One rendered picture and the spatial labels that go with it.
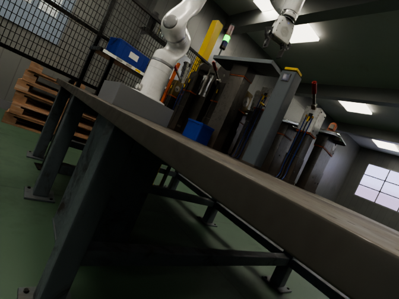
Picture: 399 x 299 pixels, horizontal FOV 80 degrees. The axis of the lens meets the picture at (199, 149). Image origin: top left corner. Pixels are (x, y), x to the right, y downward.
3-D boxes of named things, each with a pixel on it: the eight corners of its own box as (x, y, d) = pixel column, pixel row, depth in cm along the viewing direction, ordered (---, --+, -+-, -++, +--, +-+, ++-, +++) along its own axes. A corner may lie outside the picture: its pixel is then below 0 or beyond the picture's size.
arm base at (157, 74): (141, 92, 109) (157, 56, 109) (122, 87, 122) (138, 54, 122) (170, 109, 123) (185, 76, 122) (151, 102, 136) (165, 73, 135)
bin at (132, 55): (144, 73, 201) (150, 59, 201) (114, 54, 176) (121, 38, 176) (133, 70, 211) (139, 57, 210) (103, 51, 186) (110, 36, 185)
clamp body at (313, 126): (294, 185, 113) (326, 115, 112) (285, 182, 104) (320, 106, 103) (280, 180, 118) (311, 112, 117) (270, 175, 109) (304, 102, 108)
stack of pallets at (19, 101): (91, 139, 385) (110, 95, 382) (99, 152, 324) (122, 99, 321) (9, 112, 321) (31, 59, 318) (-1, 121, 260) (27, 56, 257)
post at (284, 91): (260, 170, 107) (302, 79, 105) (253, 167, 101) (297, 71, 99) (247, 164, 112) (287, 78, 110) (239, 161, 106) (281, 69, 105)
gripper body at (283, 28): (284, 10, 107) (274, 33, 107) (300, 23, 111) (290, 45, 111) (274, 15, 114) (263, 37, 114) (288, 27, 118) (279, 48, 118)
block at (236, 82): (221, 152, 123) (257, 72, 122) (211, 148, 118) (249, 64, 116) (207, 146, 130) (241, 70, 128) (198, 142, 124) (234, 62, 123)
